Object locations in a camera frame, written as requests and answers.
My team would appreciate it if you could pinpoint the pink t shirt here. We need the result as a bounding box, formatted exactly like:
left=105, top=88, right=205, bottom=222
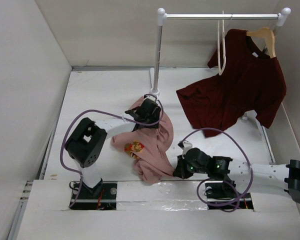
left=110, top=96, right=175, bottom=186

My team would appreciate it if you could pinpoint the cream plastic hanger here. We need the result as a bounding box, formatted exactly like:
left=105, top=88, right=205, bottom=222
left=217, top=19, right=227, bottom=76

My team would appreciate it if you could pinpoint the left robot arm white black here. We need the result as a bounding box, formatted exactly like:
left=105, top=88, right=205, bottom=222
left=62, top=94, right=163, bottom=199

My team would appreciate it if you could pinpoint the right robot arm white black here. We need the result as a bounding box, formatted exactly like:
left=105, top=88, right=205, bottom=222
left=172, top=147, right=300, bottom=204

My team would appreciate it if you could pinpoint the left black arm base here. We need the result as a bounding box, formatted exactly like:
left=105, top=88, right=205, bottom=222
left=69, top=181, right=118, bottom=211

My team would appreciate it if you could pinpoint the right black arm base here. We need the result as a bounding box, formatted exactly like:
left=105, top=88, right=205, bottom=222
left=204, top=181, right=254, bottom=210

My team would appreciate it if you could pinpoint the dark red t shirt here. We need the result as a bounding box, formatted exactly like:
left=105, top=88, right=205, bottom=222
left=176, top=29, right=287, bottom=138

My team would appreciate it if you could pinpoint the wooden hanger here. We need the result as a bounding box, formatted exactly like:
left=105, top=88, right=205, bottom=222
left=246, top=27, right=276, bottom=59

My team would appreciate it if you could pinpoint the metal clothes rack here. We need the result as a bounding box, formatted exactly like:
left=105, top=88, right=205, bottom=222
left=148, top=7, right=292, bottom=131

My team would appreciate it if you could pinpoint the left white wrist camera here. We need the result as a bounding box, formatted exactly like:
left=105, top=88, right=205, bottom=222
left=143, top=93, right=158, bottom=102

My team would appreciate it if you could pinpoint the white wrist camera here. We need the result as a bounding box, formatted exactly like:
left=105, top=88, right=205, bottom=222
left=143, top=93, right=158, bottom=102
left=177, top=140, right=193, bottom=155

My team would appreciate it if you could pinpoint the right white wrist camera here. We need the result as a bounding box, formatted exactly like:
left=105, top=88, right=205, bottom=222
left=177, top=140, right=193, bottom=155

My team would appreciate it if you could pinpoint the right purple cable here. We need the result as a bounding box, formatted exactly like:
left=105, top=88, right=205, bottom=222
left=179, top=127, right=254, bottom=212

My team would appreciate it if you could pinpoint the purple cable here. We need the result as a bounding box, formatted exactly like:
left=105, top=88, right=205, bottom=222
left=179, top=127, right=254, bottom=212
left=60, top=93, right=164, bottom=208

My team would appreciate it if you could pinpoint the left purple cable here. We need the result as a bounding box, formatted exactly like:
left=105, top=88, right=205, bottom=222
left=60, top=93, right=164, bottom=208

